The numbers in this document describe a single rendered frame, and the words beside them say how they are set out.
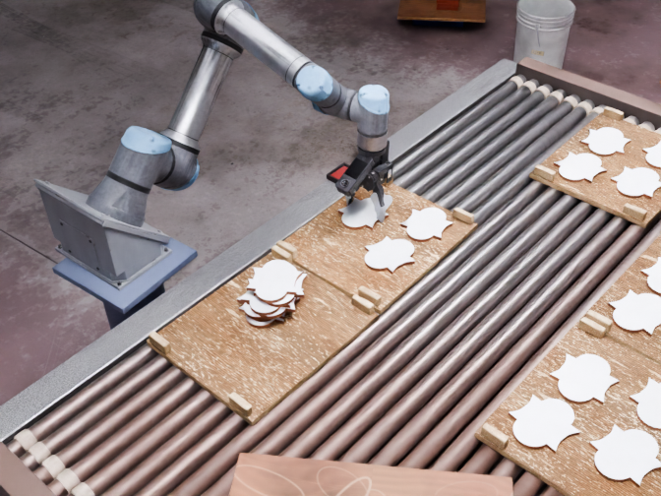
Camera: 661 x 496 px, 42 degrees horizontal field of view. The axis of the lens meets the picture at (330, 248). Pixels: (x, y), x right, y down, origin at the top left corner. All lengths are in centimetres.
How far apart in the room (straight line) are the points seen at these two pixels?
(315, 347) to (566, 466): 59
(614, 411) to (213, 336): 88
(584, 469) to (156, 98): 343
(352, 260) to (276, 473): 71
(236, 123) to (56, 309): 144
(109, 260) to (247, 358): 48
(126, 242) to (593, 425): 117
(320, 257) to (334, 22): 330
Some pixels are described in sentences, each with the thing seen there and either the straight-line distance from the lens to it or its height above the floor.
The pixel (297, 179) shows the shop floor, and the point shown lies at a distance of 399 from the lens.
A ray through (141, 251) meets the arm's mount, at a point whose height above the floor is 94.
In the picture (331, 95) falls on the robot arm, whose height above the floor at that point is 131.
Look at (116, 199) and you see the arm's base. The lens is 218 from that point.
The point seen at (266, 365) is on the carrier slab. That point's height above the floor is 94.
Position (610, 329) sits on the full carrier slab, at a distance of 205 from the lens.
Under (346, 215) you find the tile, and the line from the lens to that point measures 227.
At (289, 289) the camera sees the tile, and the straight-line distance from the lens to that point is 196.
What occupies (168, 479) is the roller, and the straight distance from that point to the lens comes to 179.
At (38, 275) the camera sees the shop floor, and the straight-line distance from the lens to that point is 373.
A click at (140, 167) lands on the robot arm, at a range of 218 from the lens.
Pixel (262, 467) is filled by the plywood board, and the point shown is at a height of 104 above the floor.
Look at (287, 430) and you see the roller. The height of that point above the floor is 92.
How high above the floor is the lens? 237
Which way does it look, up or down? 41 degrees down
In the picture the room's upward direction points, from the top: 2 degrees counter-clockwise
